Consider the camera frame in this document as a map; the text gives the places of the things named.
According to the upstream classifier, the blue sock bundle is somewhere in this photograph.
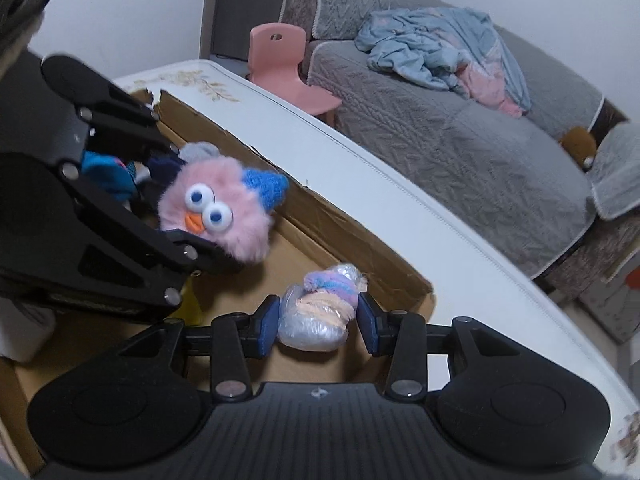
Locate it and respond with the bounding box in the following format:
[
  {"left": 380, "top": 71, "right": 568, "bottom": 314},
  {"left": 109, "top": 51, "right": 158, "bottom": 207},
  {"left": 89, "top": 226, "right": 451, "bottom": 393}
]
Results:
[{"left": 81, "top": 151, "right": 139, "bottom": 204}]

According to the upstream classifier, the plastic pastel sock bundle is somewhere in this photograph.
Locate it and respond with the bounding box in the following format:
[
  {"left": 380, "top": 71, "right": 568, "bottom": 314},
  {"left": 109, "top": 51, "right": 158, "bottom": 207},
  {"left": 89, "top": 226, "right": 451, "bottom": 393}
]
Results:
[{"left": 277, "top": 262, "right": 369, "bottom": 352}]

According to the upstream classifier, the brown cardboard box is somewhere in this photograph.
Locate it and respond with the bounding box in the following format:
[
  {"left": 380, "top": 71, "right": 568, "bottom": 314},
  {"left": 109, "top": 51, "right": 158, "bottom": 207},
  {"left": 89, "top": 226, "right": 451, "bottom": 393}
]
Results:
[{"left": 0, "top": 87, "right": 437, "bottom": 477}]

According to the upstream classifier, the pink child chair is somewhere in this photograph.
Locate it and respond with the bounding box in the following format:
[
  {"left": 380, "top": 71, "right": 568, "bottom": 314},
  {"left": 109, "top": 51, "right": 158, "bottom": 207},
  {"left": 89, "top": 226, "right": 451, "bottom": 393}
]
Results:
[{"left": 245, "top": 22, "right": 344, "bottom": 119}]

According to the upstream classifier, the light blue pink blanket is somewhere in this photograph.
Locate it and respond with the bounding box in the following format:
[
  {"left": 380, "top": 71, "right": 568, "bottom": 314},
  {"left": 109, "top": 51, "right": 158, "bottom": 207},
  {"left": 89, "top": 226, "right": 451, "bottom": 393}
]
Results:
[{"left": 355, "top": 7, "right": 532, "bottom": 119}]

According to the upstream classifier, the pink plush toy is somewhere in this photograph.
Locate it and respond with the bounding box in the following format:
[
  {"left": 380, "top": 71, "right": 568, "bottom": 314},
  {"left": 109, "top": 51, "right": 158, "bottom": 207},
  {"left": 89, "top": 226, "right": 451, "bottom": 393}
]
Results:
[{"left": 157, "top": 141, "right": 291, "bottom": 264}]

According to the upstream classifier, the navy sock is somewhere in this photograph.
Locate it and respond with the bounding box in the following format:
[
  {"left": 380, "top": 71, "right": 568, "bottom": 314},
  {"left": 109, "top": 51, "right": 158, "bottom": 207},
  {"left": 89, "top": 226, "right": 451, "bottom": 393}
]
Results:
[{"left": 144, "top": 154, "right": 182, "bottom": 197}]

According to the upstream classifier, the brown plush toy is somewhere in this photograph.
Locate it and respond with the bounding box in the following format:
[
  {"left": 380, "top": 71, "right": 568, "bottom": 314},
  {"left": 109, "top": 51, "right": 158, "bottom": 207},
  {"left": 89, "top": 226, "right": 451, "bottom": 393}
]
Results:
[{"left": 559, "top": 126, "right": 599, "bottom": 172}]

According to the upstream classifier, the grey quilted sofa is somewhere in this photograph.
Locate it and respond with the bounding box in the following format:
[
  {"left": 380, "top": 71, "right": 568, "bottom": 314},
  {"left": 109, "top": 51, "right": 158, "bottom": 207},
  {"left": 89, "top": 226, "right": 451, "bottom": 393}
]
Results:
[{"left": 280, "top": 0, "right": 640, "bottom": 282}]

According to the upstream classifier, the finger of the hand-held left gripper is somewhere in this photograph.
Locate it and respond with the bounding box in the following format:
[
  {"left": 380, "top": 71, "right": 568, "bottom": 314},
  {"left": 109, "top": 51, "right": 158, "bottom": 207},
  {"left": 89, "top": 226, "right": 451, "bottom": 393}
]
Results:
[
  {"left": 75, "top": 85, "right": 181, "bottom": 159},
  {"left": 60, "top": 160, "right": 246, "bottom": 322}
]

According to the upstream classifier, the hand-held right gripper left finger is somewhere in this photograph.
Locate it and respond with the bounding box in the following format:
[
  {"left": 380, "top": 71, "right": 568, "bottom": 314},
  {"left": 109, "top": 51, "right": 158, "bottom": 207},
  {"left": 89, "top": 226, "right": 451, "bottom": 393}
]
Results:
[{"left": 119, "top": 295, "right": 282, "bottom": 403}]

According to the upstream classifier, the grey door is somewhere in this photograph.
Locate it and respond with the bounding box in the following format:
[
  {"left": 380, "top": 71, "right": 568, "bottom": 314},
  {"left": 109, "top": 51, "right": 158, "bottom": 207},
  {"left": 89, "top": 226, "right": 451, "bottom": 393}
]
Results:
[{"left": 209, "top": 0, "right": 301, "bottom": 63}]

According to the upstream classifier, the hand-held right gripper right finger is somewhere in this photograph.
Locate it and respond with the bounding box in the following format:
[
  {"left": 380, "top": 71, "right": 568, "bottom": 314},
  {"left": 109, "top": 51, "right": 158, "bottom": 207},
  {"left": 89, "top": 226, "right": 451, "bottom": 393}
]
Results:
[{"left": 357, "top": 291, "right": 507, "bottom": 402}]

